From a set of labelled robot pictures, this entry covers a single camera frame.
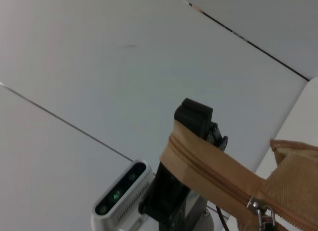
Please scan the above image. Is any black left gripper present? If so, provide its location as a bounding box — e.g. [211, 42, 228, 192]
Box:
[139, 162, 189, 231]

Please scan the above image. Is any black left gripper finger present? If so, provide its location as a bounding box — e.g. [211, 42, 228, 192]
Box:
[173, 98, 229, 152]

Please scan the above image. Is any khaki canvas food bag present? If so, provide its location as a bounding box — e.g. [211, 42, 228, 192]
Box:
[159, 119, 318, 231]

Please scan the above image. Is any silver metal zipper pull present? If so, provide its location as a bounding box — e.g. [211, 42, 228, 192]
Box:
[246, 195, 276, 231]

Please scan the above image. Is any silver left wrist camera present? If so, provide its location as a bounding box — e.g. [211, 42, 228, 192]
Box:
[90, 160, 155, 231]

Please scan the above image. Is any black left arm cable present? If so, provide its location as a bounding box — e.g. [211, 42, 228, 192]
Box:
[215, 205, 231, 231]

